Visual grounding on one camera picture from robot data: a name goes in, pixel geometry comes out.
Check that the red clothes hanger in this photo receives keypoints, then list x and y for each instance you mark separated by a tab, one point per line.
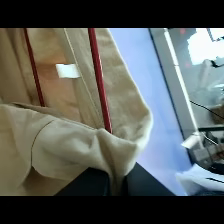
100	83

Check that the beige long-sleeved shirt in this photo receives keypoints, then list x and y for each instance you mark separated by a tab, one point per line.
66	140

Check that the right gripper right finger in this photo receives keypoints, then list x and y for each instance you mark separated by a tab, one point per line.
143	183

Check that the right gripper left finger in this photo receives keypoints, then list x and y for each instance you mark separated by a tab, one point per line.
88	183

